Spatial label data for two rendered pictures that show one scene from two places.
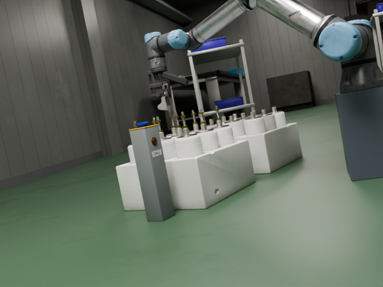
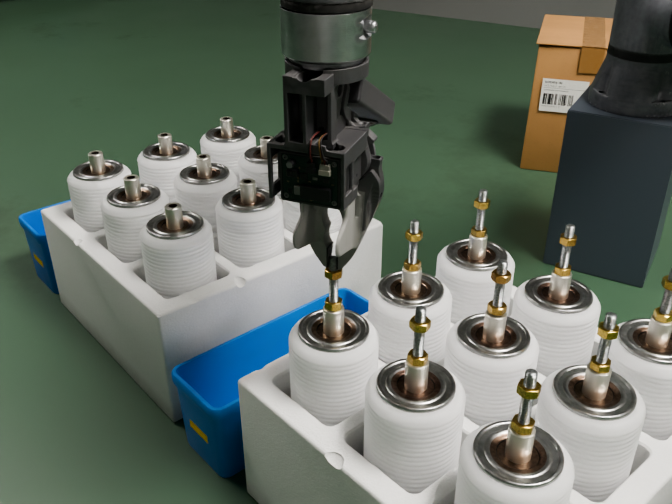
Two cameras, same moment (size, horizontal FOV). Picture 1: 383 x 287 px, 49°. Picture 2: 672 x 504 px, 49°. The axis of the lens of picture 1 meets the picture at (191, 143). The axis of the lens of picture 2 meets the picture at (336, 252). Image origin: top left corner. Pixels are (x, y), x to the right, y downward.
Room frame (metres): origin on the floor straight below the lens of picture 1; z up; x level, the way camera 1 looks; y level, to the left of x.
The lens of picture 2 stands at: (1.69, 0.68, 0.71)
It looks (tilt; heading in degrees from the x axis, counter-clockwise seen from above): 30 degrees down; 283
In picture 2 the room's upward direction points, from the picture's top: straight up
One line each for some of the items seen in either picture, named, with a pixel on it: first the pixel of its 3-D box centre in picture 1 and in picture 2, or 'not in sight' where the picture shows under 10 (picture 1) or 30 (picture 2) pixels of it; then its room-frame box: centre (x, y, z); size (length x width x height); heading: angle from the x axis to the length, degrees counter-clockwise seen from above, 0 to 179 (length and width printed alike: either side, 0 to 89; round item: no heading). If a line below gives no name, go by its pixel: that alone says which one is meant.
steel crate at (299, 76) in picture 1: (292, 92); not in sight; (8.35, -2.16, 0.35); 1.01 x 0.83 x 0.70; 163
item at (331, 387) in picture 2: not in sight; (333, 396); (1.83, 0.06, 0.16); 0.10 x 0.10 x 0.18
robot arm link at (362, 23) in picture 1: (354, 41); (658, 3); (1.46, -0.62, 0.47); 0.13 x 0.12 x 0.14; 142
